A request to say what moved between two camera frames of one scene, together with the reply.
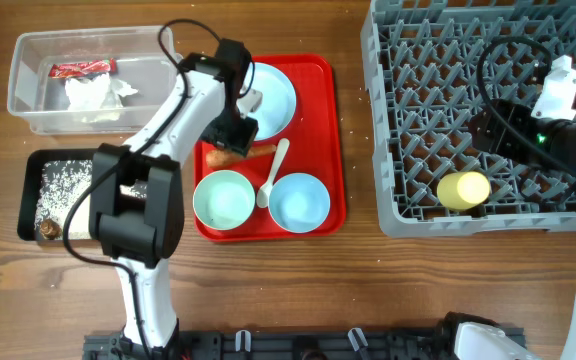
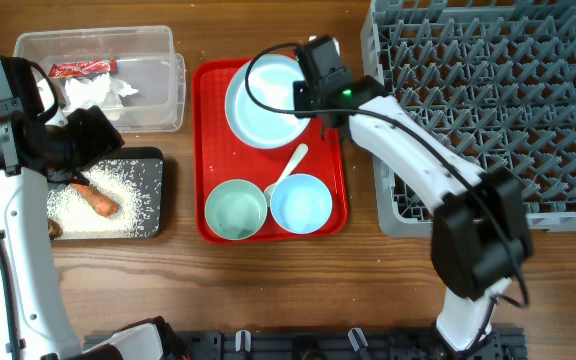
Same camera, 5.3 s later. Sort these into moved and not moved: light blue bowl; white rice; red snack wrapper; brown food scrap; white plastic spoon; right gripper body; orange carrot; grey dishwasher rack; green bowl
Moved: right gripper body; green bowl; white plastic spoon; orange carrot; white rice
Not moved: grey dishwasher rack; red snack wrapper; light blue bowl; brown food scrap
